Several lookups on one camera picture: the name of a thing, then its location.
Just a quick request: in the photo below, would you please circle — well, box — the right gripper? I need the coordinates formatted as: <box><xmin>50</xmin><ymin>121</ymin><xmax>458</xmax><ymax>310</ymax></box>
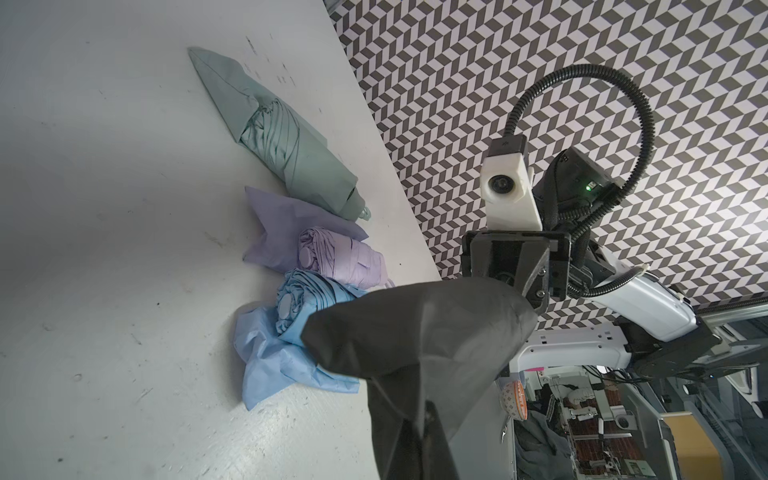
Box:
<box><xmin>460</xmin><ymin>230</ymin><xmax>571</xmax><ymax>315</ymax></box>

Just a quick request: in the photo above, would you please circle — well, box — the black sleeved umbrella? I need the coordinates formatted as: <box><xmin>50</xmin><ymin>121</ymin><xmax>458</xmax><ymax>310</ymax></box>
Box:
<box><xmin>301</xmin><ymin>277</ymin><xmax>538</xmax><ymax>479</ymax></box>

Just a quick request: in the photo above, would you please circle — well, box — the lavender sleeved umbrella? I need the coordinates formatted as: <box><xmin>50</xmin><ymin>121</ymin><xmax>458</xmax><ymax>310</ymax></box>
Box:
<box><xmin>298</xmin><ymin>228</ymin><xmax>394</xmax><ymax>290</ymax></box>

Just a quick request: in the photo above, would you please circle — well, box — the lavender sleeve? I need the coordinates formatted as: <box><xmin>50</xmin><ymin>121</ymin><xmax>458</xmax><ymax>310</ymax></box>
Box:
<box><xmin>243</xmin><ymin>186</ymin><xmax>368</xmax><ymax>273</ymax></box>

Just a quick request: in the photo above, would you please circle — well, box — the blue sleeve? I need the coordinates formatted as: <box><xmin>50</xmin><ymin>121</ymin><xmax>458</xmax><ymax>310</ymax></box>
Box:
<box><xmin>233</xmin><ymin>307</ymin><xmax>360</xmax><ymax>410</ymax></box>

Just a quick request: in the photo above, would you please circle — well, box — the mint green sleeved umbrella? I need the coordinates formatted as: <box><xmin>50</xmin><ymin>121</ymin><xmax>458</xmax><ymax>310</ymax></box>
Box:
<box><xmin>188</xmin><ymin>47</ymin><xmax>371</xmax><ymax>221</ymax></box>

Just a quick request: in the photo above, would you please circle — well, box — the blue sleeved umbrella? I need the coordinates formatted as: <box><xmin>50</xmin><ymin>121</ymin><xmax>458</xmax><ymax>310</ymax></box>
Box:
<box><xmin>276</xmin><ymin>269</ymin><xmax>366</xmax><ymax>346</ymax></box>

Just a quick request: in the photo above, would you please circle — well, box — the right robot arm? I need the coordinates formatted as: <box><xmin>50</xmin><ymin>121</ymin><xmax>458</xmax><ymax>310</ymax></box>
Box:
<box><xmin>461</xmin><ymin>64</ymin><xmax>718</xmax><ymax>383</ymax></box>

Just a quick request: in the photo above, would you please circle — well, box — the small patterned cup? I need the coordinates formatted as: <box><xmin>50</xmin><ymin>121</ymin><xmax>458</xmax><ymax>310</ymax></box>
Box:
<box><xmin>501</xmin><ymin>380</ymin><xmax>528</xmax><ymax>421</ymax></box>

